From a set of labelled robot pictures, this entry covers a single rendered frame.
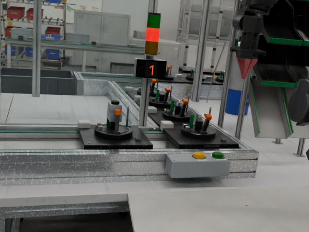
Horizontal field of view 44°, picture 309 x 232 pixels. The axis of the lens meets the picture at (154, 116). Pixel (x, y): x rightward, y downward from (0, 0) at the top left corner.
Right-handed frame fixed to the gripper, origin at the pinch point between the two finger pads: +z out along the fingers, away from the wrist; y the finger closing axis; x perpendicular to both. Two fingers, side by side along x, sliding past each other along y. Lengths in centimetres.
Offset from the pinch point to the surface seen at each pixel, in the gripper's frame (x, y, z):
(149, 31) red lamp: -29.3, 26.1, -10.0
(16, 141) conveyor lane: -25, 74, 33
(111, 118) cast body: -14.9, 40.8, 20.1
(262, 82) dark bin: -11.6, -14.8, 3.9
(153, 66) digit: -28.0, 23.4, 3.2
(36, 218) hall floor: -126, 67, 128
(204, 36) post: -128, -38, -2
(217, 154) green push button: 4.3, 7.3, 26.3
